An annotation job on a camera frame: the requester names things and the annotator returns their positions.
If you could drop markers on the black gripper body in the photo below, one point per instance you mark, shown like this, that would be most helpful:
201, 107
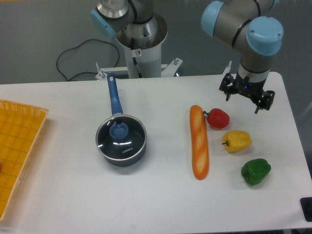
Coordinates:
251, 90

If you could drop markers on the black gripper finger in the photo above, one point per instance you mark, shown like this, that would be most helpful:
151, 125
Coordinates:
227, 86
265, 101

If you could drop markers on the glass lid with blue knob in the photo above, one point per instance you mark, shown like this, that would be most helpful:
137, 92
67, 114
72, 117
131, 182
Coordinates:
121, 137

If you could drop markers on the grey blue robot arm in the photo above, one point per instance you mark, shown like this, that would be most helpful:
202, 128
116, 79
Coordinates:
241, 24

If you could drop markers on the red bell pepper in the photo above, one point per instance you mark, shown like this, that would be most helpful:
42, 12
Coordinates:
217, 118

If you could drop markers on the yellow bell pepper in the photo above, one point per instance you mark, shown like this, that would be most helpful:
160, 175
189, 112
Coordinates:
236, 140

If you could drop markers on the orange baguette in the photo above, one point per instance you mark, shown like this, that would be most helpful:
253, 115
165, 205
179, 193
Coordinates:
199, 141

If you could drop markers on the green bell pepper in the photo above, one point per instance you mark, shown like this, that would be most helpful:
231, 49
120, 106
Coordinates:
255, 170

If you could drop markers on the black device at table edge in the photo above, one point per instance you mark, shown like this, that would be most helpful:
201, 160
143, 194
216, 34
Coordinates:
306, 204

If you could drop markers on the yellow plastic basket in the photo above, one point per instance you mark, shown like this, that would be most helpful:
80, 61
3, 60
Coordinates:
20, 125

